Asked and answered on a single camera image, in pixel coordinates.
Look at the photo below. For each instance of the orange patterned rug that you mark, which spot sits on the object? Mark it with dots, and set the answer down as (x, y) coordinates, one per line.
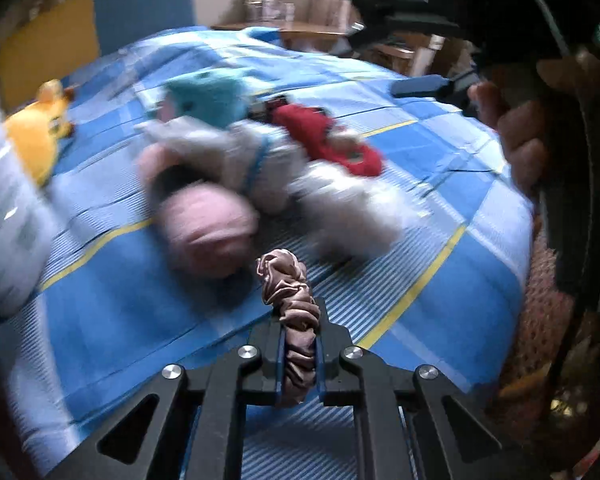
(540, 335)

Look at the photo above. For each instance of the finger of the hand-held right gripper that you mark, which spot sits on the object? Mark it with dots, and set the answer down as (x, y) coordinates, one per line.
(422, 86)

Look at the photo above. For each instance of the pink fluffy sock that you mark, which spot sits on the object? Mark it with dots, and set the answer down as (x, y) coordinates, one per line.
(205, 230)

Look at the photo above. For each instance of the teal plush toy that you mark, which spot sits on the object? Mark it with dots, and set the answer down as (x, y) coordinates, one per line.
(205, 97)

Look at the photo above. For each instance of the wooden desk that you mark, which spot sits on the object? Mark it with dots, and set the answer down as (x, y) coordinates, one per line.
(290, 30)

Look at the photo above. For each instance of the yellow plush toy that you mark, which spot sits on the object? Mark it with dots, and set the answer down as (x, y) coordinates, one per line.
(35, 130)

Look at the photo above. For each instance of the yellow headboard panel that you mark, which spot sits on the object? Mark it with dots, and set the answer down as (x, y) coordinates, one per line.
(45, 50)

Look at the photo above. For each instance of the person's right hand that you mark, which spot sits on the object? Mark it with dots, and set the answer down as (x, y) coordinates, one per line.
(522, 140)

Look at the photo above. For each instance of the red cloth item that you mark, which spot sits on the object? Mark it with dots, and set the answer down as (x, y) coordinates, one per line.
(325, 135)

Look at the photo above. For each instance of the white teal striped sock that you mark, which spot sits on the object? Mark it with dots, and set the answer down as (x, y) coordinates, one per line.
(230, 152)

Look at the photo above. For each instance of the mauve satin scrunchie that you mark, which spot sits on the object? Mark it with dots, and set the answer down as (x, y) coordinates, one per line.
(289, 300)

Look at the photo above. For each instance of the paper coffee cup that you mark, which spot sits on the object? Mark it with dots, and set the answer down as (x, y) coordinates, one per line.
(7, 220)

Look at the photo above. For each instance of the wooden chair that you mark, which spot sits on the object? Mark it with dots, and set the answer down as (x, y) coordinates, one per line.
(420, 55)

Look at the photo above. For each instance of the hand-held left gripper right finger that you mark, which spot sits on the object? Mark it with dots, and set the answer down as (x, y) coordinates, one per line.
(321, 365)

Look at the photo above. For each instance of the blue headboard panel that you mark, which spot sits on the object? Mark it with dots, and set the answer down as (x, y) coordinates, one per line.
(142, 10)

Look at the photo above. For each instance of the white cloth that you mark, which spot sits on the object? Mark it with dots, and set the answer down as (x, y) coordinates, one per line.
(350, 205)

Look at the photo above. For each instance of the blue checked bedsheet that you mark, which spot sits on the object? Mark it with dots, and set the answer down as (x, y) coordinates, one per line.
(145, 310)

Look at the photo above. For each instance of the glass jars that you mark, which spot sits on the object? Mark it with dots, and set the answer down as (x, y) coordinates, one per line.
(267, 10)

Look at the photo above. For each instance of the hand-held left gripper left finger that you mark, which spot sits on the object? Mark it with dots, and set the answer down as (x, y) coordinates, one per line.
(279, 360)

